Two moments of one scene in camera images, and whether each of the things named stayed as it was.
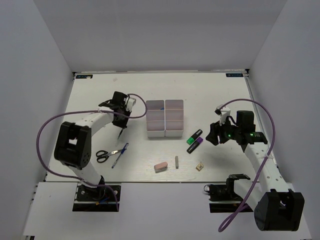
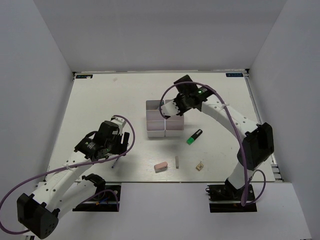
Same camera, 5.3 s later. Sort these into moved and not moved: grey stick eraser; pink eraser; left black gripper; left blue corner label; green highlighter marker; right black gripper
Moved: left black gripper; right black gripper
Not moved: green highlighter marker; left blue corner label; grey stick eraser; pink eraser
